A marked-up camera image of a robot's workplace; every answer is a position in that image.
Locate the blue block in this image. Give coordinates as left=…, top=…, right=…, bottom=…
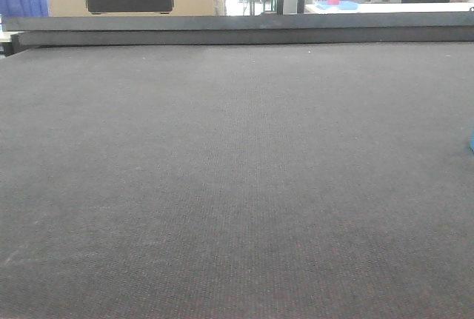
left=469, top=131, right=474, bottom=152

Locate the dark conveyor belt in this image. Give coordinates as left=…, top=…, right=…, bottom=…
left=1, top=43, right=473, bottom=318

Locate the blue tray on white table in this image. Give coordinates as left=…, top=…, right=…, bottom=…
left=315, top=0, right=359, bottom=11

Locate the white table in background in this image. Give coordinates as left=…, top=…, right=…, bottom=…
left=305, top=2, right=473, bottom=14

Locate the grey conveyor side rail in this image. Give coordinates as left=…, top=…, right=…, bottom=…
left=3, top=10, right=473, bottom=47

